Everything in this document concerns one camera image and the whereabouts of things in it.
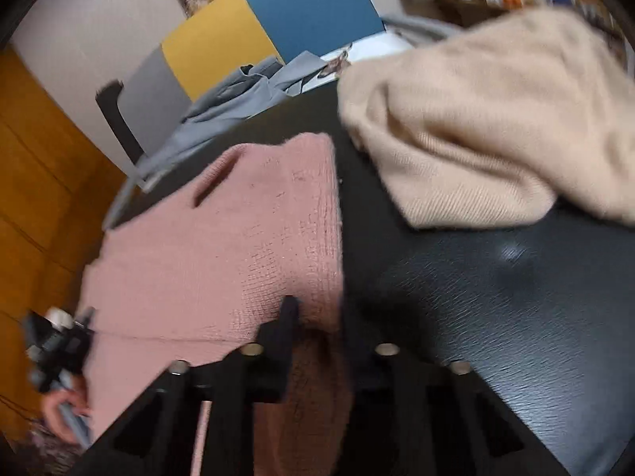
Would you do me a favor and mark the beige knit sweater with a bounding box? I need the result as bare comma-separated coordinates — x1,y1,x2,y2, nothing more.
336,8,635,231

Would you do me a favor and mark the person's left forearm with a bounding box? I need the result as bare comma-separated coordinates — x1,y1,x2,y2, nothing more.
15,429,83,472

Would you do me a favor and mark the wooden door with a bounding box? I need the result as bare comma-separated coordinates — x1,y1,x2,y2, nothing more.
0,44,131,444

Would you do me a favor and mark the white deer print cushion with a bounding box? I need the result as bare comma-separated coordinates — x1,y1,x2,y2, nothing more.
302,30,414,94

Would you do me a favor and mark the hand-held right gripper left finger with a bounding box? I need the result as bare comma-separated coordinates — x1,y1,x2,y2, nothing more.
74,295,301,476

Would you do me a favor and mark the grey yellow blue chair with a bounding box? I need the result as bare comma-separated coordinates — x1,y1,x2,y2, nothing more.
96,0,464,164

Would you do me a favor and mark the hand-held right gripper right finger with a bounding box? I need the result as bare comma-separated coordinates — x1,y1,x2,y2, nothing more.
347,302,571,476

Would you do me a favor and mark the person's left hand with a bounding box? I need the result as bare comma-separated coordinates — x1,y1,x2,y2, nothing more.
41,376,94,444

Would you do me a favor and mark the grey garment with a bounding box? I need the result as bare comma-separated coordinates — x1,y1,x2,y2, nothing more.
133,51,344,185

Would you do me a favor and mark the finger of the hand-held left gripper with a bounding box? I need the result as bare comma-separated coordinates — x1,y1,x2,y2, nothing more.
73,306,97,338

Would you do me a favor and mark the pink knit sweater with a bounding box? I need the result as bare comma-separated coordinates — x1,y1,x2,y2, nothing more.
78,132,354,476

